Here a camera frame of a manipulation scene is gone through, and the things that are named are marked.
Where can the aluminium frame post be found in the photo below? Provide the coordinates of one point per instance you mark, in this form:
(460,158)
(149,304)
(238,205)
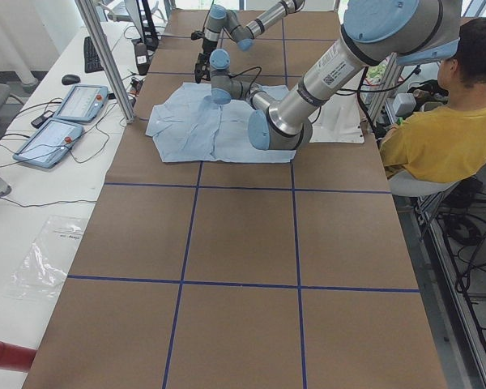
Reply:
(91,20)

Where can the black keyboard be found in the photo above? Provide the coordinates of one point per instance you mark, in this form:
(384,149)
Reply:
(91,58)

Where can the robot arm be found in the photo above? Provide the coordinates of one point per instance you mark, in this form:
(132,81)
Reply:
(417,31)
(221,19)

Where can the black phone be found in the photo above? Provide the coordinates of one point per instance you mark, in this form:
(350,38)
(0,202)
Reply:
(39,121)

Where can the teach pendant tablet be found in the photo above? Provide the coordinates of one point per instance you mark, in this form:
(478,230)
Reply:
(82,103)
(53,140)

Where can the near teach pendant tablet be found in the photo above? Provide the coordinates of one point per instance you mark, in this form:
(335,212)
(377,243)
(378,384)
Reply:
(53,140)

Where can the clear plastic bag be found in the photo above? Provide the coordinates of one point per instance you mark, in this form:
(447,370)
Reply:
(43,271)

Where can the black computer mouse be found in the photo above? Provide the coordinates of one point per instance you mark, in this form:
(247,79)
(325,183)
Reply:
(70,79)

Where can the far teach pendant tablet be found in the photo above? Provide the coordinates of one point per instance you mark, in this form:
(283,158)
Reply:
(82,103)

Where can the light blue button-up shirt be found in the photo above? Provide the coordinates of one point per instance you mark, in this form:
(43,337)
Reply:
(189,126)

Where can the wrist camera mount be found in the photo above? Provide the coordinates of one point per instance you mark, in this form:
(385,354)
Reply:
(196,35)

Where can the red cylinder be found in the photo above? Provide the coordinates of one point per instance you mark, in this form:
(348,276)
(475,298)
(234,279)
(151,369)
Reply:
(16,358)

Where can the person in yellow shirt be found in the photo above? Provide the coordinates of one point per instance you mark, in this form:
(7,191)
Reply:
(448,143)

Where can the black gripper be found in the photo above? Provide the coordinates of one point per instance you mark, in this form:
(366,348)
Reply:
(202,61)

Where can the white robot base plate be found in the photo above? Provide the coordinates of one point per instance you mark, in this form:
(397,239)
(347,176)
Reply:
(338,123)

